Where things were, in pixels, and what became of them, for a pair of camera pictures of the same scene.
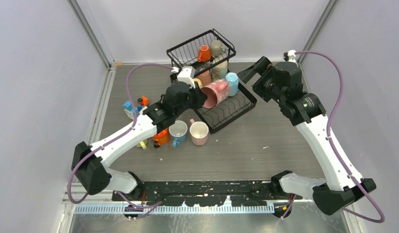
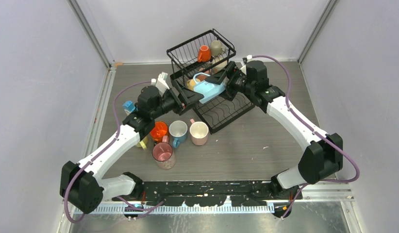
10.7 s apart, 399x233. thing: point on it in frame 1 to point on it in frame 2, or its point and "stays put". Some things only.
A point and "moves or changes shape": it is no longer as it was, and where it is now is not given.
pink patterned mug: (217, 91) to (163, 154)
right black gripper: (260, 66) to (219, 77)
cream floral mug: (219, 72) stays put
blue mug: (177, 130) stays put
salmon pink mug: (206, 78) stays put
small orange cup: (204, 54) stays put
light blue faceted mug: (233, 79) moves or changes shape
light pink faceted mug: (199, 131) stays put
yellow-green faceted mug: (143, 144) stays put
